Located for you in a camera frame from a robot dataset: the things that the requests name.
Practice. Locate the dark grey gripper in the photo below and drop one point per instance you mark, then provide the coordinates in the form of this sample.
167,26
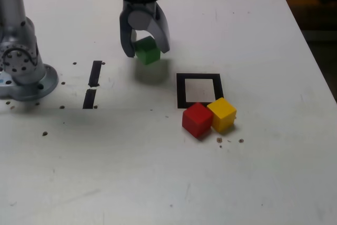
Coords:
139,5

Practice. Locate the green cube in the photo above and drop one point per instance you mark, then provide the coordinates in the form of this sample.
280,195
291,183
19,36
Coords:
147,53

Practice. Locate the red cube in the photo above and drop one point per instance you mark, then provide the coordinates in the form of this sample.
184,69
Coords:
196,119

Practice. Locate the yellow cube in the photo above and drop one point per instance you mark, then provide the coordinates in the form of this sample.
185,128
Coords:
222,114

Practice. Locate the black tape square outline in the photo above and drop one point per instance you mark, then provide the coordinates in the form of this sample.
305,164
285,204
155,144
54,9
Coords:
180,90

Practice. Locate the black tape strip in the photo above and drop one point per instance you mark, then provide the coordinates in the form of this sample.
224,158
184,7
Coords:
94,72

